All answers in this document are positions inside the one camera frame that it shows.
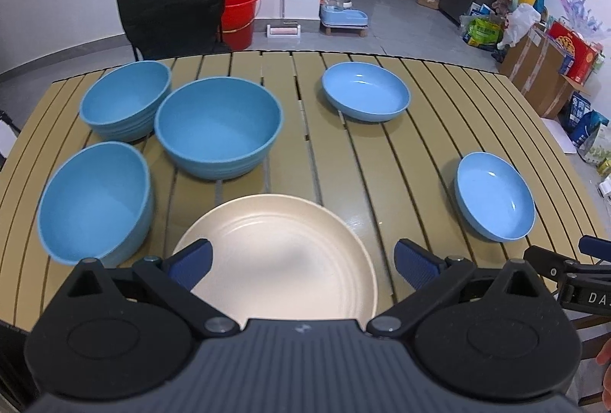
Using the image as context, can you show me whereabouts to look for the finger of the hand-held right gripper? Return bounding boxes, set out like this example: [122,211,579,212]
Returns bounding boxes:
[579,236,611,257]
[522,245,611,286]

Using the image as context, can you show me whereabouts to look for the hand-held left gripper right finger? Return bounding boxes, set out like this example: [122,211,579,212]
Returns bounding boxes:
[365,238,545,340]

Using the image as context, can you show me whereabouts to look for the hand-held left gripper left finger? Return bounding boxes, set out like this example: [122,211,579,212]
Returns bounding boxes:
[64,238,242,340]

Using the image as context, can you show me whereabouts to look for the blue plate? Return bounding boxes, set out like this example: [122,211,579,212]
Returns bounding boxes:
[321,61,411,123]
[453,152,537,243]

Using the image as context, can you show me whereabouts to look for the cream plate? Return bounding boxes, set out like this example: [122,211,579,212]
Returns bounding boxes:
[171,194,379,323]

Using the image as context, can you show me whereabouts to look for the blue bowl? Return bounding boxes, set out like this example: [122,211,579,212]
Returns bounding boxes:
[37,141,154,267]
[79,60,173,143]
[154,77,283,181]

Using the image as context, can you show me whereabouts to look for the person's right hand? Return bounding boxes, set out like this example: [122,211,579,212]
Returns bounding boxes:
[596,339,611,398]

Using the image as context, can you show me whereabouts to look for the blue white sack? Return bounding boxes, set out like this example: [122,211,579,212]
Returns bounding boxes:
[568,91,611,149]

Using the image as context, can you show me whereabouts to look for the large cardboard box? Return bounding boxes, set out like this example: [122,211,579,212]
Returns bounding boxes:
[498,24,593,118]

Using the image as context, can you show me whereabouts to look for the red printed box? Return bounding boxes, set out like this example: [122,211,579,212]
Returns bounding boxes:
[546,21,600,82]

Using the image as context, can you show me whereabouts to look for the white plastic bag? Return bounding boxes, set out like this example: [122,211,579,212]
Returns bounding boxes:
[496,3,542,48]

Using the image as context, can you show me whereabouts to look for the green plastic bag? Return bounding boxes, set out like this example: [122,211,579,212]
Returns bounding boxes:
[465,15,504,48]

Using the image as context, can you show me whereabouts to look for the red plastic bucket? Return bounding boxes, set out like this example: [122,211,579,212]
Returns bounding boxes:
[220,0,262,51]

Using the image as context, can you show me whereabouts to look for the black folding chair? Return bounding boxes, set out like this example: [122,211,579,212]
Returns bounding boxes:
[116,0,230,61]

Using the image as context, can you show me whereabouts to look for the blue pet water feeder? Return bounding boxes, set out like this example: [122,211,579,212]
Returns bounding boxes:
[319,0,369,37]

